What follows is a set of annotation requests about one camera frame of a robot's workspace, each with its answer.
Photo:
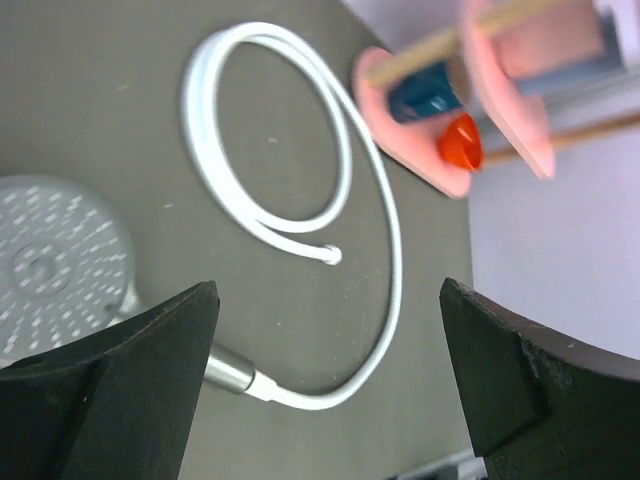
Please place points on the pink three-tier shelf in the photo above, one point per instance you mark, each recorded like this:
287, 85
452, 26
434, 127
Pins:
511, 125

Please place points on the dark blue mug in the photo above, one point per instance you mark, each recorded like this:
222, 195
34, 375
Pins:
424, 94

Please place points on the pink cup on shelf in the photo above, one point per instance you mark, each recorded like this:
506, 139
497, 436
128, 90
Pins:
564, 33

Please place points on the grey shower head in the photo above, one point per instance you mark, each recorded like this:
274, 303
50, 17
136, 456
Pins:
68, 266

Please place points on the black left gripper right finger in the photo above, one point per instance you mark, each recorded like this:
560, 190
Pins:
539, 404

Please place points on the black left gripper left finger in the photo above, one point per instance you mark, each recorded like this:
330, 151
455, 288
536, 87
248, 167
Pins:
117, 404

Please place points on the orange bowl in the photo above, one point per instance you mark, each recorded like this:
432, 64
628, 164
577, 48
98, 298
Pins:
461, 145

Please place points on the blue cup on middle shelf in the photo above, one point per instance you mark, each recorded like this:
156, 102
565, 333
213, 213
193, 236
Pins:
584, 71

